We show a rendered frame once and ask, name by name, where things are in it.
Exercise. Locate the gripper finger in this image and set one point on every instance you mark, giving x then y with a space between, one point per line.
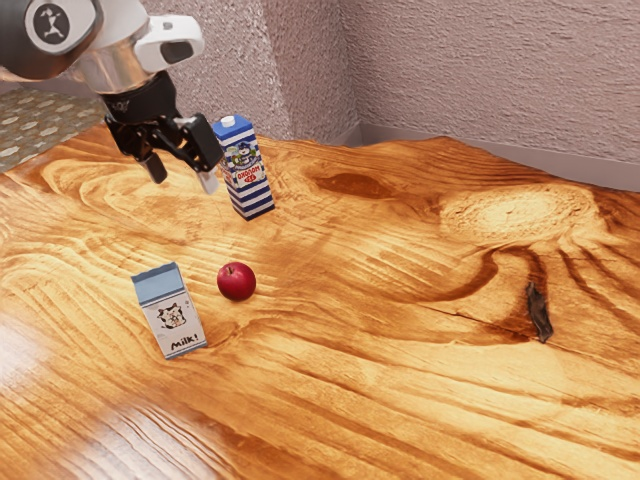
156 169
202 150

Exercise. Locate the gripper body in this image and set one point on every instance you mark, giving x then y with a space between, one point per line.
142 107

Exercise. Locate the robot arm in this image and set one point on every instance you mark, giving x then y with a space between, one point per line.
95 35

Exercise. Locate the blue striped milk carton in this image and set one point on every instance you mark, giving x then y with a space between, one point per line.
245 167

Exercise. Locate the red apple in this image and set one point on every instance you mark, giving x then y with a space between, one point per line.
236 281

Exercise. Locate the pale blue milk carton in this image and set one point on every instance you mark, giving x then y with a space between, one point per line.
167 312

